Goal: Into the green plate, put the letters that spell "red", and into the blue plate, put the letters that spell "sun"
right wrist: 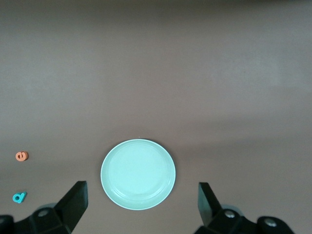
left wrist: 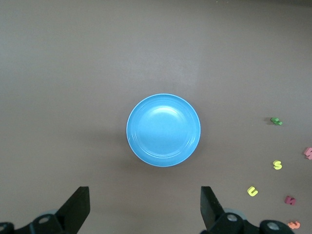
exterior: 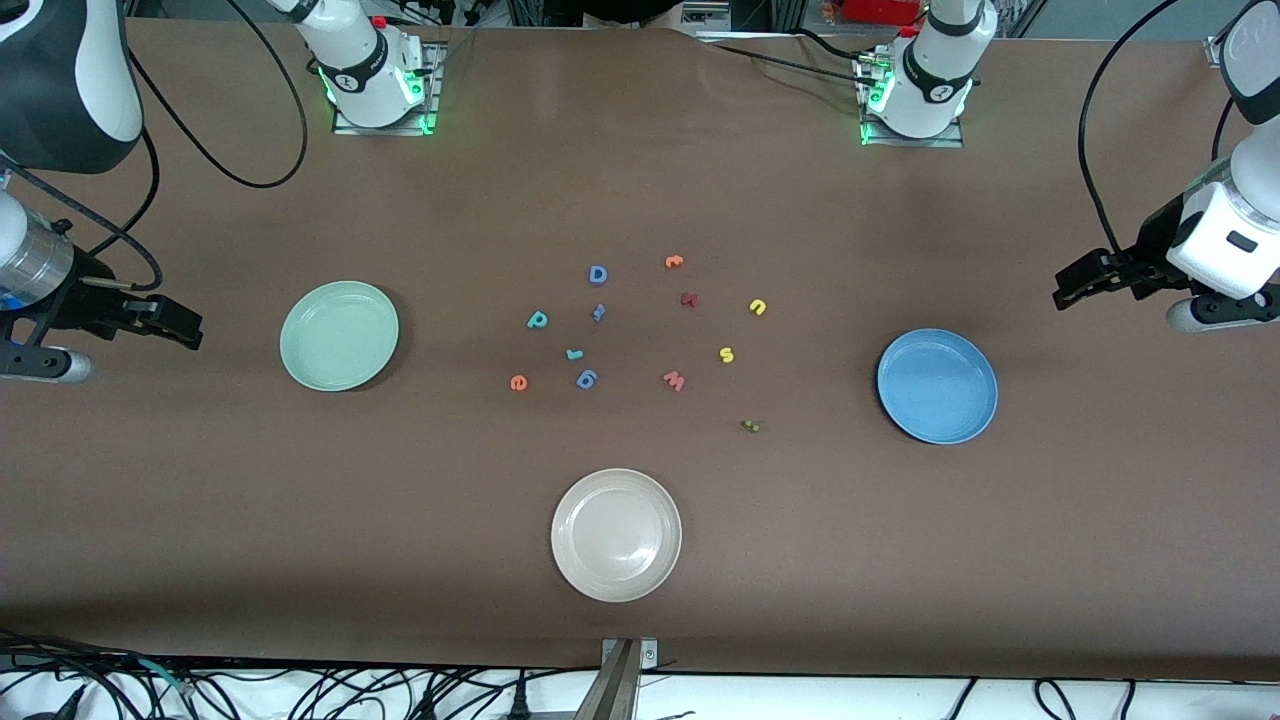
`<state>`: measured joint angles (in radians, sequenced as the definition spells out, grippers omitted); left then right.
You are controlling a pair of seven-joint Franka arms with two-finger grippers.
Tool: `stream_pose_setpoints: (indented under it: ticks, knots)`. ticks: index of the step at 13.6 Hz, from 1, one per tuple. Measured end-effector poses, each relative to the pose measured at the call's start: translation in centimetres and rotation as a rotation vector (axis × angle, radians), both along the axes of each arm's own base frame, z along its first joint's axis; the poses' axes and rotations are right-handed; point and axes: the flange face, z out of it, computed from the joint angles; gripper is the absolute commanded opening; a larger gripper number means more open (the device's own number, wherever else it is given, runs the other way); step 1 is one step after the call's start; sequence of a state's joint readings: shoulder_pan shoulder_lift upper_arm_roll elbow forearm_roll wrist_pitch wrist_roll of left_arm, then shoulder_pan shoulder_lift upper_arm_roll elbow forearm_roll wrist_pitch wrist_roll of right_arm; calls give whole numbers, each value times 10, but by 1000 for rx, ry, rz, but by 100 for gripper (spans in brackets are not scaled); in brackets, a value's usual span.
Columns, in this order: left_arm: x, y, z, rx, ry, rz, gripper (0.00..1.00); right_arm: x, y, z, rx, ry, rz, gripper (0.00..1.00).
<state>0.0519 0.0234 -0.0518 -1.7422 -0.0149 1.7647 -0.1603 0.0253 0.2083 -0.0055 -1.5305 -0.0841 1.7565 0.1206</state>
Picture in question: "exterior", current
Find teal floor cable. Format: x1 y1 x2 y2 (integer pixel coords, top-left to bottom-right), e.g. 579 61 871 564
135 658 196 696

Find grey metal bar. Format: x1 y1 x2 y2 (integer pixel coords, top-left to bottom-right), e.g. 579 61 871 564
575 640 641 720

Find tangled black floor cables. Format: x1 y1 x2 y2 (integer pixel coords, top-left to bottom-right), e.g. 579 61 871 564
0 628 601 720

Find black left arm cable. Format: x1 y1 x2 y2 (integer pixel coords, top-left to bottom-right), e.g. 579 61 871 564
1078 0 1241 256

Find blue plate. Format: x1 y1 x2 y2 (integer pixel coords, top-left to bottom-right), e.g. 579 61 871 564
876 328 999 446

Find beige plate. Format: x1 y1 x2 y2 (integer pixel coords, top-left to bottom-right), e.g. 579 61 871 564
550 468 684 604

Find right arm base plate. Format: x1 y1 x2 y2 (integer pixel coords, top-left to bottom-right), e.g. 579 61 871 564
332 40 443 136

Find black table cable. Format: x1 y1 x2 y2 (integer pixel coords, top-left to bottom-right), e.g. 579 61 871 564
695 38 871 86

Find red box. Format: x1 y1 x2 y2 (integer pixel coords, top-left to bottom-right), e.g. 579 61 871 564
843 0 923 26

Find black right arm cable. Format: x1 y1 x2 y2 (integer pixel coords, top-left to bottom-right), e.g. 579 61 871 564
0 0 309 293

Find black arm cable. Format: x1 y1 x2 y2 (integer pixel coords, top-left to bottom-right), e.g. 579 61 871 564
1078 0 1241 256
0 0 309 293

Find light green plate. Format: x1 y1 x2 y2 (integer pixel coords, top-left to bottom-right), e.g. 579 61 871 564
279 280 400 393

